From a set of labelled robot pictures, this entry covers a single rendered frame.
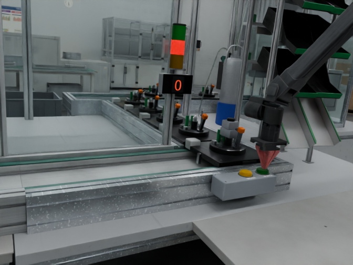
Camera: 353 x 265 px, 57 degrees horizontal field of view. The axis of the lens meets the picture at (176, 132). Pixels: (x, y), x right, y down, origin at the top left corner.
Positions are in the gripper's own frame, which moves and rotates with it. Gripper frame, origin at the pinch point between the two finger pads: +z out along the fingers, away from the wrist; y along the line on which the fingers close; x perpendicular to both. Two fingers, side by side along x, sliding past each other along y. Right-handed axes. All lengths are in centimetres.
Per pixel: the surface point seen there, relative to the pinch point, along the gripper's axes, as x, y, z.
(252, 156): -12.9, -6.5, 1.5
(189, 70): -129, -43, -19
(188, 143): -31.4, 10.5, 1.6
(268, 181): 3.0, 0.0, 4.1
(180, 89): -31.4, 16.5, -19.8
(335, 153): -69, -137, 28
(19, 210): -5, 72, 7
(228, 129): -20.3, 0.8, -7.1
